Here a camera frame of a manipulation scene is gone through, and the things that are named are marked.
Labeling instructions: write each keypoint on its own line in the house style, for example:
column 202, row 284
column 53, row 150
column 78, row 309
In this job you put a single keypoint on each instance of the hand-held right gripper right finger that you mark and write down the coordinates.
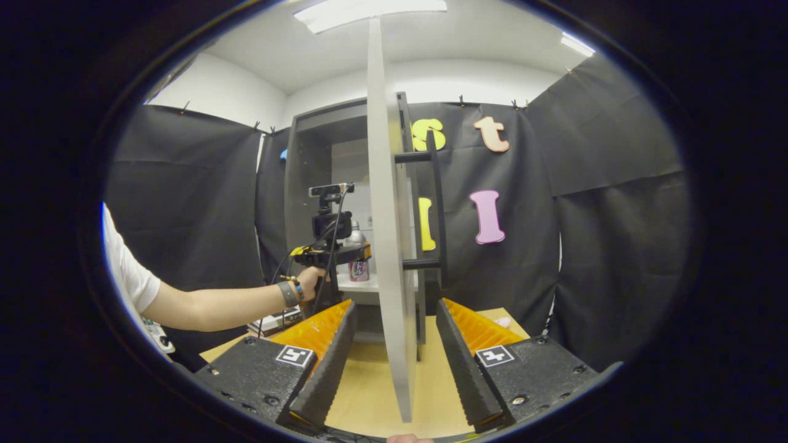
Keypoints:
column 468, row 375

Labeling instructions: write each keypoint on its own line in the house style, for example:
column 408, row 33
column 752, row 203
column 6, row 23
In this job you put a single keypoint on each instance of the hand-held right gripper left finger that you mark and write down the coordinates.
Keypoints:
column 326, row 375

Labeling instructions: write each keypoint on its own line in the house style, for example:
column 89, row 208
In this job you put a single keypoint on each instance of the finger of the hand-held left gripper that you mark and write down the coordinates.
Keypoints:
column 354, row 253

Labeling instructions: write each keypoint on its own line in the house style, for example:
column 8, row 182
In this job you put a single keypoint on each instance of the silver bottle red label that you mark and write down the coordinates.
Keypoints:
column 359, row 271

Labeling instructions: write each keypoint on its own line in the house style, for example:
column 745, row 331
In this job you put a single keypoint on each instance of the grey cabinet door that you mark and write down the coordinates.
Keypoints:
column 391, row 246

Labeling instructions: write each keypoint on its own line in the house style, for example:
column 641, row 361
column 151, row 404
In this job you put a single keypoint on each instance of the grey cabinet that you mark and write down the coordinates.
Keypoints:
column 308, row 160

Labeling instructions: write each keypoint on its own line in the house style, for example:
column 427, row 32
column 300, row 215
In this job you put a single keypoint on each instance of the pink green plush toy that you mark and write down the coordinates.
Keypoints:
column 503, row 322

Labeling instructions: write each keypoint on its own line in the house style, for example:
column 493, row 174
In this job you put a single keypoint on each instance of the dark book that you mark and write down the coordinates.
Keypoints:
column 283, row 327

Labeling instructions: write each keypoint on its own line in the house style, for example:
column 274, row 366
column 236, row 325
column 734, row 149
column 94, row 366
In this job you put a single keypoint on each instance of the dark wristband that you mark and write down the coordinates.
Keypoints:
column 288, row 293

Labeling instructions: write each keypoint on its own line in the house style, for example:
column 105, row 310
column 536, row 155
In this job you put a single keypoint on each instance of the black backdrop cloth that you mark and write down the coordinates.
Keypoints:
column 184, row 197

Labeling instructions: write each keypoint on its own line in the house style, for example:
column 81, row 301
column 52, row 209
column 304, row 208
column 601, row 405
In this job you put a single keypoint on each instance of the white t-shirt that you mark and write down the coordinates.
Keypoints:
column 126, row 271

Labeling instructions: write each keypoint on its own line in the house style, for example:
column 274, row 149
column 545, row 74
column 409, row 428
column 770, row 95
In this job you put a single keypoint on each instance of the ceiling light panel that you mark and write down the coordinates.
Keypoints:
column 369, row 12
column 577, row 44

